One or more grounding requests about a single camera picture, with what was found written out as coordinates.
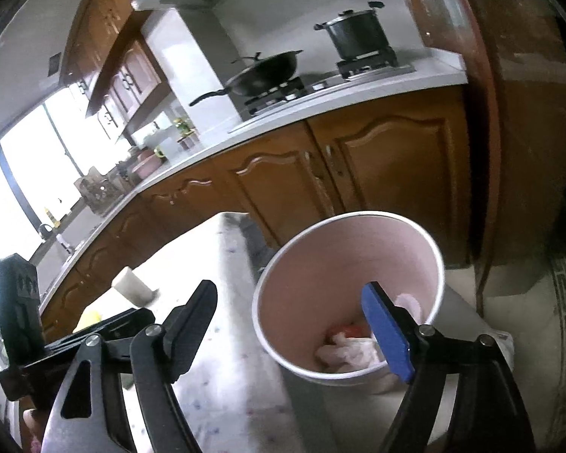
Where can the yellow object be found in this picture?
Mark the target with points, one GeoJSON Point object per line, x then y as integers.
{"type": "Point", "coordinates": [87, 319]}

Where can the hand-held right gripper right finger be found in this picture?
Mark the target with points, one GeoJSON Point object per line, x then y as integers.
{"type": "Point", "coordinates": [389, 335]}

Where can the red wrapper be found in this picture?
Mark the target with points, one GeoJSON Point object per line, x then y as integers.
{"type": "Point", "coordinates": [351, 330]}

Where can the wall socket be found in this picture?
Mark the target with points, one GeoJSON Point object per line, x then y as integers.
{"type": "Point", "coordinates": [55, 64]}

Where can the white plastic container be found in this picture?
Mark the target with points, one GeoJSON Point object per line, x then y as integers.
{"type": "Point", "coordinates": [167, 150]}

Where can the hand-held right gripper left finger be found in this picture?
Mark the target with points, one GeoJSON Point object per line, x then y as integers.
{"type": "Point", "coordinates": [188, 335]}

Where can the yellow bottle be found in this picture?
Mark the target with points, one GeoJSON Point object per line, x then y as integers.
{"type": "Point", "coordinates": [51, 217]}

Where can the jar with green plant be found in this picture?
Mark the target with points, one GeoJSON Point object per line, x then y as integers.
{"type": "Point", "coordinates": [184, 134]}

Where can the wooden wall cabinets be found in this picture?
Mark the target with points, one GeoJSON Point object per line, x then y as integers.
{"type": "Point", "coordinates": [122, 71]}

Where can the black wok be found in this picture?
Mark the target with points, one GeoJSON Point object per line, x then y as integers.
{"type": "Point", "coordinates": [264, 73]}

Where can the crumpled white tissue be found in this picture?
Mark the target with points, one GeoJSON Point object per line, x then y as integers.
{"type": "Point", "coordinates": [349, 354]}

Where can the speckled white tablecloth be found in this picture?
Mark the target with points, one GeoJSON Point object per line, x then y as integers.
{"type": "Point", "coordinates": [226, 387]}

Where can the pink round waste bin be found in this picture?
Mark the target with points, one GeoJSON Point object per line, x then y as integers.
{"type": "Point", "coordinates": [320, 269]}

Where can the utensil rack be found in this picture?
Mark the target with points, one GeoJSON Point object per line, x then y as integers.
{"type": "Point", "coordinates": [96, 191]}

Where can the kitchen window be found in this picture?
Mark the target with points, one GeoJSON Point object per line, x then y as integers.
{"type": "Point", "coordinates": [32, 170]}

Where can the dark cooking pot with lid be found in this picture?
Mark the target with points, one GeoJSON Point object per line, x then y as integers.
{"type": "Point", "coordinates": [358, 33]}

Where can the sink faucet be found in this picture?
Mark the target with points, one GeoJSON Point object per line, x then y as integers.
{"type": "Point", "coordinates": [61, 240]}

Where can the wooden door frame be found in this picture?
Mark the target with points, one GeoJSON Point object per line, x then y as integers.
{"type": "Point", "coordinates": [514, 104]}

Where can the pink bowl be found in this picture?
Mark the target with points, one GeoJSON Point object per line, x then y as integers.
{"type": "Point", "coordinates": [147, 165]}

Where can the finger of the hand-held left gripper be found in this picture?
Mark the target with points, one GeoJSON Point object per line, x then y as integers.
{"type": "Point", "coordinates": [120, 356]}
{"type": "Point", "coordinates": [122, 321]}

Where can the gas stove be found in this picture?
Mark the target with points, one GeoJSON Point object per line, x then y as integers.
{"type": "Point", "coordinates": [311, 87]}

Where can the wooden base cabinets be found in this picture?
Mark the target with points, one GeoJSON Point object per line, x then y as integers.
{"type": "Point", "coordinates": [382, 165]}

